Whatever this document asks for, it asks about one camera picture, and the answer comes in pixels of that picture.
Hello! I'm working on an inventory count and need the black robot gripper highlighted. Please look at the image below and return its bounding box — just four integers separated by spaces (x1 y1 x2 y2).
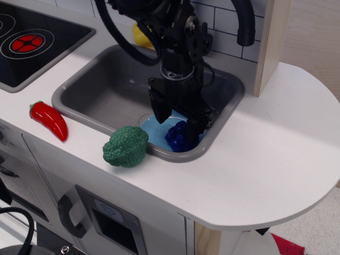
147 66 212 143

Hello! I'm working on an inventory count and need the blue toy blueberries cluster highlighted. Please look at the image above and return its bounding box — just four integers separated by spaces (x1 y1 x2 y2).
165 121 199 152

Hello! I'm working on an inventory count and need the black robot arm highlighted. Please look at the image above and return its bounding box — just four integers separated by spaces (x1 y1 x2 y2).
96 1 213 142

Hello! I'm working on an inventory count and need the light blue plate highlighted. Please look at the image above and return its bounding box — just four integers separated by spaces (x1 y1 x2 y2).
139 111 206 151

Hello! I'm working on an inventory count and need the green toy broccoli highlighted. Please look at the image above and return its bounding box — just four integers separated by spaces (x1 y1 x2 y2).
103 126 149 168

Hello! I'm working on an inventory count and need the yellow toy bell pepper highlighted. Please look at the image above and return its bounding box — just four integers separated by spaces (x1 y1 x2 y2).
132 23 155 50

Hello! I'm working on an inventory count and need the black toy faucet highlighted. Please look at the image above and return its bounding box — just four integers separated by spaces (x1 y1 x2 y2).
200 0 256 56

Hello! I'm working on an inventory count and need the grey oven door panel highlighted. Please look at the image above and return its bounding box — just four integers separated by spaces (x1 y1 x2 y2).
75 185 148 254

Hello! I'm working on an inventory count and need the wooden side panel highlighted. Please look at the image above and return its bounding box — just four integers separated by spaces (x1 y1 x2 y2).
253 0 292 97

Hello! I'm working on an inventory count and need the red toy chili pepper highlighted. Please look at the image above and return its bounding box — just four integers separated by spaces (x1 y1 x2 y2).
29 101 68 142

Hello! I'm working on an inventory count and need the black toy stove top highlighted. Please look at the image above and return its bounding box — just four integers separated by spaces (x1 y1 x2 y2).
1 2 95 93

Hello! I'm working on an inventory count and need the red cloth on floor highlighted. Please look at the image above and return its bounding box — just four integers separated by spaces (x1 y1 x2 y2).
271 233 305 255

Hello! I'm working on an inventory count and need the black oven door handle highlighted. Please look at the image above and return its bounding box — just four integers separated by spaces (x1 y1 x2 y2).
57 195 87 239

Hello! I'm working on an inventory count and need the black braided cable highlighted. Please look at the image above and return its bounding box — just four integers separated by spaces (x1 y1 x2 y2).
0 207 36 255

